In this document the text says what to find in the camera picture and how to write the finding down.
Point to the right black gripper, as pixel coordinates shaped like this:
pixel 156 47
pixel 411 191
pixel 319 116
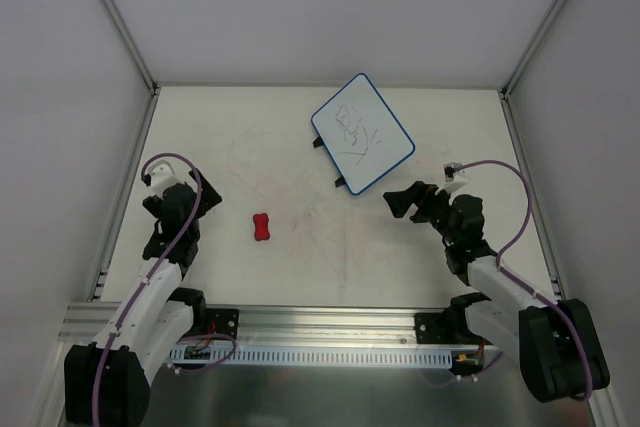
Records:
pixel 426 205

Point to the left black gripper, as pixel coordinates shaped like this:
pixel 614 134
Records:
pixel 201 195

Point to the red whiteboard eraser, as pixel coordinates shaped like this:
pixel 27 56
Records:
pixel 261 226

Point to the blue framed whiteboard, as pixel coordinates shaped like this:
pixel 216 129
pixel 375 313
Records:
pixel 361 134

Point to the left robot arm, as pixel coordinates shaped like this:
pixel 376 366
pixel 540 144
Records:
pixel 107 382

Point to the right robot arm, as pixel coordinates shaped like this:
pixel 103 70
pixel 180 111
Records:
pixel 553 342

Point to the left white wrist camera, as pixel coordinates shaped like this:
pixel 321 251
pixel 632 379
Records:
pixel 159 176

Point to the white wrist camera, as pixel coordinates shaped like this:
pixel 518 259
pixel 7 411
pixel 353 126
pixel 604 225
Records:
pixel 159 176
pixel 454 178

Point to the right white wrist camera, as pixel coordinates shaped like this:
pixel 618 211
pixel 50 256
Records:
pixel 454 178

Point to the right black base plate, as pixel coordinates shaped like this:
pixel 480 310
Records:
pixel 432 328

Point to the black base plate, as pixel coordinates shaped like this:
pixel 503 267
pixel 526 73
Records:
pixel 222 321
pixel 432 328

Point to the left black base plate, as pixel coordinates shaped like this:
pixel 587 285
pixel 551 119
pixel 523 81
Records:
pixel 222 321

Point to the white slotted cable duct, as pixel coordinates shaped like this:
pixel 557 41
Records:
pixel 402 357

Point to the aluminium mounting rail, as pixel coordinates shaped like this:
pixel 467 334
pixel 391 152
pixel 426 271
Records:
pixel 327 326

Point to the left aluminium frame post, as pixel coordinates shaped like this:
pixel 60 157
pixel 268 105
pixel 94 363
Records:
pixel 115 16

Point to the aluminium frame post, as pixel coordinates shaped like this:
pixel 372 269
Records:
pixel 540 33
pixel 115 16

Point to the right aluminium frame post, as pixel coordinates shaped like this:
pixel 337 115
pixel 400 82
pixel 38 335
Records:
pixel 540 33

